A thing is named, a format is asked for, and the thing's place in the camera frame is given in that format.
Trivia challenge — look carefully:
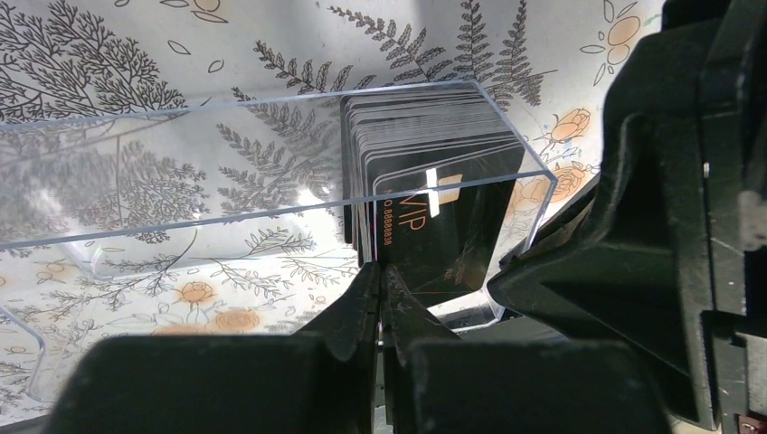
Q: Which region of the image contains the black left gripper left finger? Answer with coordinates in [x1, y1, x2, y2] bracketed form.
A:
[44, 262, 382, 433]

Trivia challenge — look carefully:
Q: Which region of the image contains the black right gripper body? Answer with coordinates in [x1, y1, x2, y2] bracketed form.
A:
[601, 1, 766, 433]

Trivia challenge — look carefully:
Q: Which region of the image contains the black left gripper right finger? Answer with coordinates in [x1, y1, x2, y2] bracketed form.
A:
[381, 265, 671, 433]

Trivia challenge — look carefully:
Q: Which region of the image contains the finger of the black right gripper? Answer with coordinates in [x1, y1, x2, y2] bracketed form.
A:
[488, 174, 636, 343]

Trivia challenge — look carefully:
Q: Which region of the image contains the stack of credit cards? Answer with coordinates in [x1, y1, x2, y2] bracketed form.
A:
[339, 81, 526, 307]

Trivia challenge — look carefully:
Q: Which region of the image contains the clear plastic card box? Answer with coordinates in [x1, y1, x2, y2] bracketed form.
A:
[1, 84, 556, 402]

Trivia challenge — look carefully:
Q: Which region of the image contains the floral patterned table mat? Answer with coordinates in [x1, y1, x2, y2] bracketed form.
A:
[1, 1, 662, 429]

